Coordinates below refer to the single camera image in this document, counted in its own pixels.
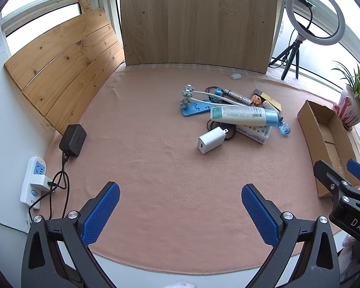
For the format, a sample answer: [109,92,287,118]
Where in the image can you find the oak laminate board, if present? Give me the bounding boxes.
[119,0,279,74]

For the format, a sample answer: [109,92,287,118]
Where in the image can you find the small blue bottle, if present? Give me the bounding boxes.
[276,120,291,135]

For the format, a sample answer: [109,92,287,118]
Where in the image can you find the white plug adapter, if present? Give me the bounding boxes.
[30,177,56,191]

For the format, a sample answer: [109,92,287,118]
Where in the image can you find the white wall charger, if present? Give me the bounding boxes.
[197,126,228,155]

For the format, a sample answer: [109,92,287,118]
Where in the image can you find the blue phone stand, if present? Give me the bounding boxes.
[180,99,221,117]

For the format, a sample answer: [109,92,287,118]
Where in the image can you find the cardboard box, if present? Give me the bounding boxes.
[297,99,360,198]

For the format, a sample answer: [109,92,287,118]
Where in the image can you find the ring light on tripod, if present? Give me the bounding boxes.
[277,0,360,95]

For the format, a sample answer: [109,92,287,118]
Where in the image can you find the patterned tube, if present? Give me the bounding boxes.
[223,88,252,105]

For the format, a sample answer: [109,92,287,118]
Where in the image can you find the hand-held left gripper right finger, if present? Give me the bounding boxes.
[241,183,341,288]

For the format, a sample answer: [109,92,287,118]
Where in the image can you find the white grey roller massager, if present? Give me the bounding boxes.
[179,85,254,110]

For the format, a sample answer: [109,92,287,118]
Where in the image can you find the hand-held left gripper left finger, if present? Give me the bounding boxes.
[22,182,121,288]

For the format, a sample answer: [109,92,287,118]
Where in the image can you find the black adapter cable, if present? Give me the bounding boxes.
[28,153,70,220]

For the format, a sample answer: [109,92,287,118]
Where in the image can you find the black hair tie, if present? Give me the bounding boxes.
[206,119,237,141]

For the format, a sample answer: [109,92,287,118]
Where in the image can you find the yellow black notepad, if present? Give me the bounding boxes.
[253,88,282,111]

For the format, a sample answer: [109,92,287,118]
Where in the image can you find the pine wood panel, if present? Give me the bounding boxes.
[4,0,126,135]

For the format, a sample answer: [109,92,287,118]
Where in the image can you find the white power strip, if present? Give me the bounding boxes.
[19,155,56,209]

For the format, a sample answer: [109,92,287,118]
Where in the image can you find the white blue sunscreen tube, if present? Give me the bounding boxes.
[209,106,284,127]

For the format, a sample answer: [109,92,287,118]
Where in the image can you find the white starred tissue packet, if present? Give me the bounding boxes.
[235,124,273,144]

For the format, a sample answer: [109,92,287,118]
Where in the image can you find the small pink cream tube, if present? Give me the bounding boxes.
[262,100,280,113]

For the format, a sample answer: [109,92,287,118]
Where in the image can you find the black power adapter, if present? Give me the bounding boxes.
[59,124,87,157]

